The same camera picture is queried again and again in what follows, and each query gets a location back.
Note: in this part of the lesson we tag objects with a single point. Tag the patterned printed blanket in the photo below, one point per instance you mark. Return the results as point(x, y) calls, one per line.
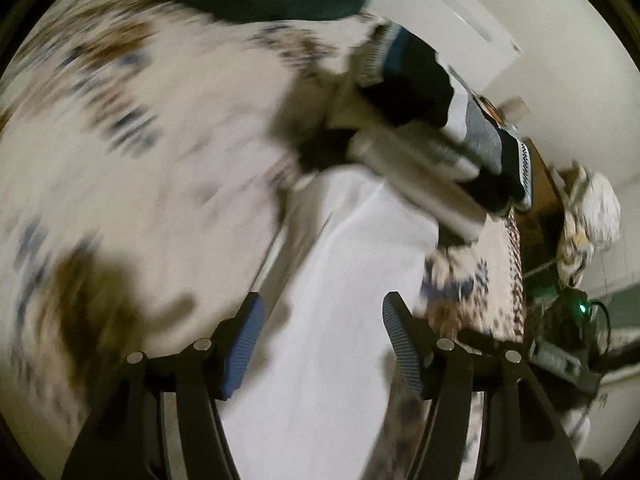
point(150, 160)

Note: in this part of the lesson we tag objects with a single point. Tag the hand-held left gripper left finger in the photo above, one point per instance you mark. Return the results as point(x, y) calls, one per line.
point(244, 347)

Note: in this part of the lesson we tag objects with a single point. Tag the white patterned hanging cloth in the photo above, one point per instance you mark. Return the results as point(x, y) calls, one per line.
point(592, 210)

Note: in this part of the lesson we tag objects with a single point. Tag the white garment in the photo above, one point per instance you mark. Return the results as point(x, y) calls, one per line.
point(325, 335)

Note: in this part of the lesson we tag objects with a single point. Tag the black device with green light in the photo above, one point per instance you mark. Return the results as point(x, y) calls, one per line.
point(570, 330)

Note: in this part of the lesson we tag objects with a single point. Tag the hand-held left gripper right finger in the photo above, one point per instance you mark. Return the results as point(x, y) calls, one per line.
point(403, 347)

